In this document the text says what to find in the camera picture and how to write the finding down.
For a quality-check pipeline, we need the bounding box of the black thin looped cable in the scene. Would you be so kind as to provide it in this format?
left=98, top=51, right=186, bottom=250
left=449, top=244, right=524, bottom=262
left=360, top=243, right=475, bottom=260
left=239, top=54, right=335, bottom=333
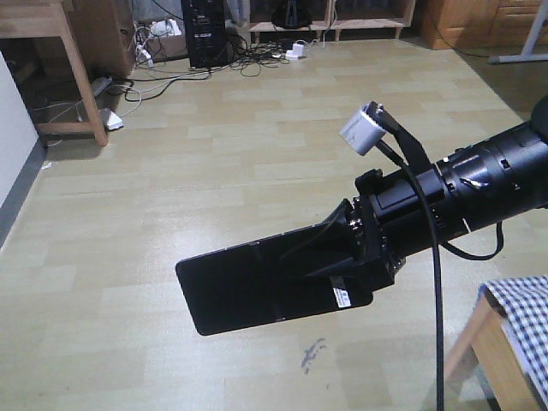
left=444, top=222, right=504, bottom=261

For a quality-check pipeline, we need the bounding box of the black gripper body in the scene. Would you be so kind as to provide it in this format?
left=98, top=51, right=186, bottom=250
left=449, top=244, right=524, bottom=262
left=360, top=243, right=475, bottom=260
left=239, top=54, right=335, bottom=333
left=354, top=169, right=467, bottom=259

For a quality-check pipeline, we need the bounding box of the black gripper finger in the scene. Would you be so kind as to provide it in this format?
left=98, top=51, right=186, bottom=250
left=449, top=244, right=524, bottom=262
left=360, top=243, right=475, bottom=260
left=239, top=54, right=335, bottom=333
left=280, top=200, right=360, bottom=278

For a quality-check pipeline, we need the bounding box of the black computer tower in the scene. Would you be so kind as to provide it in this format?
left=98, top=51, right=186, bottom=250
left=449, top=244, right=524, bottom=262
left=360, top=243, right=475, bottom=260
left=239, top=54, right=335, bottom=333
left=181, top=0, right=228, bottom=69

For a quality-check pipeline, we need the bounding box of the low wooden shelf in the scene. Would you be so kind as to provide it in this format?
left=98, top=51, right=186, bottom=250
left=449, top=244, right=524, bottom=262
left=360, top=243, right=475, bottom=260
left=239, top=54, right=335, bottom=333
left=248, top=0, right=416, bottom=43

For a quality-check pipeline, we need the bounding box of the black foldable smartphone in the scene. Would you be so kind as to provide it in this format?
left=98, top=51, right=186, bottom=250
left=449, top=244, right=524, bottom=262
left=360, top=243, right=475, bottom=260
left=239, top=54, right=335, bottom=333
left=175, top=224, right=374, bottom=337

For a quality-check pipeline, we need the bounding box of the wooden cabinet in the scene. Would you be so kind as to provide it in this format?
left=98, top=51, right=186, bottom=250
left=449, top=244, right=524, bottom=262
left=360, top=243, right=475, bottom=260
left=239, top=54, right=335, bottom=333
left=420, top=0, right=541, bottom=50

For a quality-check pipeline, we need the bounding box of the grey metal table leg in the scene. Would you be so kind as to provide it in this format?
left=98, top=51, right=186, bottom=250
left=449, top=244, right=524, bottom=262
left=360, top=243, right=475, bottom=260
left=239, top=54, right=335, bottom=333
left=488, top=0, right=548, bottom=65

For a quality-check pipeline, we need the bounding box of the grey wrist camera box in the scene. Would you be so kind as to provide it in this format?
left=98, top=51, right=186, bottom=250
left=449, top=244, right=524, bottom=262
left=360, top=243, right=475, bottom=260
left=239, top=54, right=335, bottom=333
left=339, top=103, right=386, bottom=156

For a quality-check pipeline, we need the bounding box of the black white checkered bedsheet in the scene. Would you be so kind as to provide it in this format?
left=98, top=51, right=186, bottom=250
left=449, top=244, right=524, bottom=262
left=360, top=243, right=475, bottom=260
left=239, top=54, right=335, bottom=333
left=478, top=276, right=547, bottom=410

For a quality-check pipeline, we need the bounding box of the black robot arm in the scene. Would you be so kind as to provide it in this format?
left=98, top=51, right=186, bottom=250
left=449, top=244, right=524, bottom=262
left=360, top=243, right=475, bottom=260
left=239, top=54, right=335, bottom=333
left=280, top=100, right=547, bottom=289

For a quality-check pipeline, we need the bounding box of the wooden desk leg frame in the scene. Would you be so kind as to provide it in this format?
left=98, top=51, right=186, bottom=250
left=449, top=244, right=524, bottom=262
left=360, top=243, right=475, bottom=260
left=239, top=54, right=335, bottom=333
left=1, top=1, right=134, bottom=146

